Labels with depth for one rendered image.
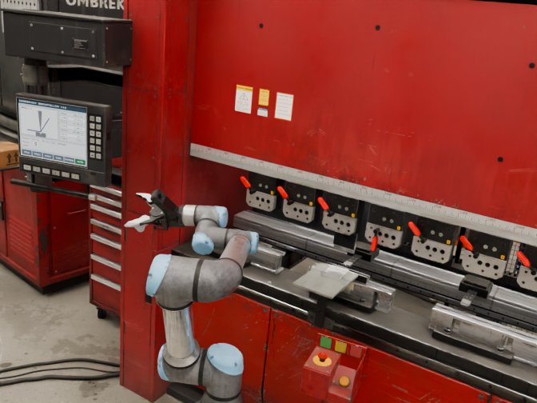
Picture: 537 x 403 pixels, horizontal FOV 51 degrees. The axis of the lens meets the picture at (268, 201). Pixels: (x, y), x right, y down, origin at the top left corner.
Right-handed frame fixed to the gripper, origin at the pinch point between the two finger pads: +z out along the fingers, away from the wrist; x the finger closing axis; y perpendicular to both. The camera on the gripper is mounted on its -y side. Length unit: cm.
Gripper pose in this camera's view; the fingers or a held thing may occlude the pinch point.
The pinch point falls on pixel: (129, 208)
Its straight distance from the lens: 206.2
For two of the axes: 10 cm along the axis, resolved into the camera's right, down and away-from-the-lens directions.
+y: 0.7, 6.6, 7.5
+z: -9.9, -0.5, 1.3
